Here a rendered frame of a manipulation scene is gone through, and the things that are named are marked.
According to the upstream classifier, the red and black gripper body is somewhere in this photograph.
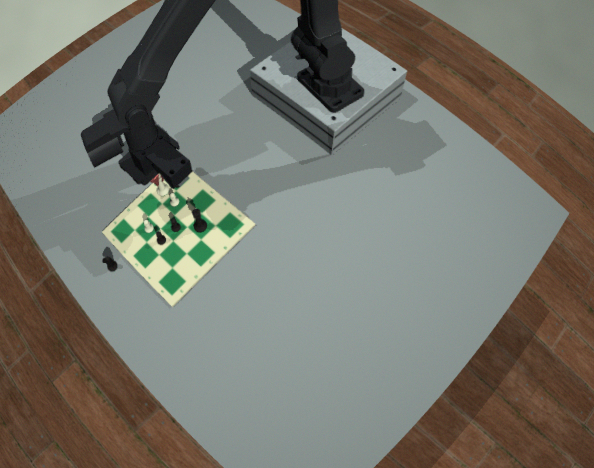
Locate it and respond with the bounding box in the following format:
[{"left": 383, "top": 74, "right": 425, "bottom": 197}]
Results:
[{"left": 118, "top": 132, "right": 179, "bottom": 185}]

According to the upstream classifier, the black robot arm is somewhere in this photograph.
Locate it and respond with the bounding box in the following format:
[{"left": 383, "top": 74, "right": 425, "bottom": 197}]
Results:
[{"left": 81, "top": 0, "right": 364, "bottom": 189}]

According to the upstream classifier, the green and cream chessboard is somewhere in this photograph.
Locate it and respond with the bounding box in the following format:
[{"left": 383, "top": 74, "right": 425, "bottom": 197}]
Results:
[{"left": 102, "top": 172, "right": 255, "bottom": 306}]

